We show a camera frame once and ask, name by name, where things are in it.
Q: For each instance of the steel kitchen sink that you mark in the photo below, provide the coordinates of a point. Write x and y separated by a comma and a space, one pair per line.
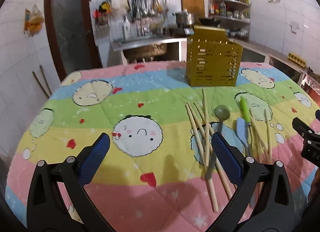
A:
144, 46

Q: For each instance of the long wooden chopstick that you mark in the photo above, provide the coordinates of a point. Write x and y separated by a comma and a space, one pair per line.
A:
207, 132

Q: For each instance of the wall power socket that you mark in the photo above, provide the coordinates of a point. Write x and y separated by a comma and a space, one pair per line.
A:
294, 27

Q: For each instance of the yellow egg tray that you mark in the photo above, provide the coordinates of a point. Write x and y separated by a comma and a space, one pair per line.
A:
297, 60

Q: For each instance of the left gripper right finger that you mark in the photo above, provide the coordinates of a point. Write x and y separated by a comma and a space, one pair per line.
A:
263, 199

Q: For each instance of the person right hand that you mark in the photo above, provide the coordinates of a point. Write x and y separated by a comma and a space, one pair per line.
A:
315, 187

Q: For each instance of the green frog handle utensil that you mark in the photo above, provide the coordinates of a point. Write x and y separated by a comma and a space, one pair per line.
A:
245, 110

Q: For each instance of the wall utensil rack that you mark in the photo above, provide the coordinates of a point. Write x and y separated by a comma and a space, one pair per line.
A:
137, 9

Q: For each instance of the gas stove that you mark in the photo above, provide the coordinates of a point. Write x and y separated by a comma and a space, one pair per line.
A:
181, 31

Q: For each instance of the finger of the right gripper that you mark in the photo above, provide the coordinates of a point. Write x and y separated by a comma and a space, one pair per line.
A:
317, 114
301, 128

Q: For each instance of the green grey spoon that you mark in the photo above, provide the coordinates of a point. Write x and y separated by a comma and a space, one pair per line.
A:
222, 113

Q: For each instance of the steel cooking pot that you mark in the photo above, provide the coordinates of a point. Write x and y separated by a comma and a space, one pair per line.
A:
185, 18

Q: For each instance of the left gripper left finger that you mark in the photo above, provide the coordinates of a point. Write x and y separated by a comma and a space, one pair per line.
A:
46, 209

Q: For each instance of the dark wooden glass door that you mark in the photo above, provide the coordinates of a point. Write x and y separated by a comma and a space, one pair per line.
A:
70, 36

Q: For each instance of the rectangular wooden cutting board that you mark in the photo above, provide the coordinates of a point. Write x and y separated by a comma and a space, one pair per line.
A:
194, 6

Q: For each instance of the light blue handle utensil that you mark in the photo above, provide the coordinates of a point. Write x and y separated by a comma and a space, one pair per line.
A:
242, 133

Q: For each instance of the black wok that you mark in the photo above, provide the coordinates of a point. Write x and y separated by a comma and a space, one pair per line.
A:
211, 22

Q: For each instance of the yellow perforated utensil holder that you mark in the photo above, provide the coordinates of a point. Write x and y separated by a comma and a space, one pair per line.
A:
212, 59

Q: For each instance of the metal corner shelf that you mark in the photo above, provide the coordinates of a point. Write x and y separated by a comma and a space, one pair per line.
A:
234, 17

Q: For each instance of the white soap bottle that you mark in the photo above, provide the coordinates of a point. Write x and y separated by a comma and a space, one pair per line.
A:
126, 29

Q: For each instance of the hanging orange plastic bag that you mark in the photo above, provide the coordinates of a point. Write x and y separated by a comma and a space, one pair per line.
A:
33, 21

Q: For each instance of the colourful cartoon quilt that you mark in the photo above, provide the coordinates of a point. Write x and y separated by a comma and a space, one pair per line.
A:
152, 176

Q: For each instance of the kitchen counter cabinets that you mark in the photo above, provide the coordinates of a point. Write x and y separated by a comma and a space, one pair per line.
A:
254, 52

